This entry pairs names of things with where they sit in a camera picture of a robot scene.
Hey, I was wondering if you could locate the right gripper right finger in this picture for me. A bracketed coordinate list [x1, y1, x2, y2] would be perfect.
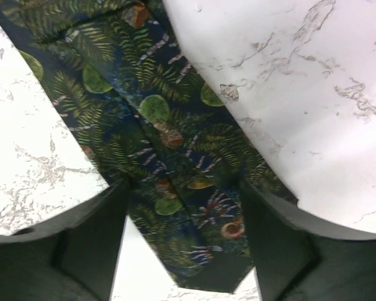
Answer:
[239, 180, 376, 300]

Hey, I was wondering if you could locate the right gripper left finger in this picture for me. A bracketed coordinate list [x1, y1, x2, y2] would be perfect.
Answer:
[0, 179, 130, 300]

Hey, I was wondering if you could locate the dark green leaf-patterned tie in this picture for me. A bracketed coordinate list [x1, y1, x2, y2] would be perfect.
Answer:
[0, 0, 298, 293]

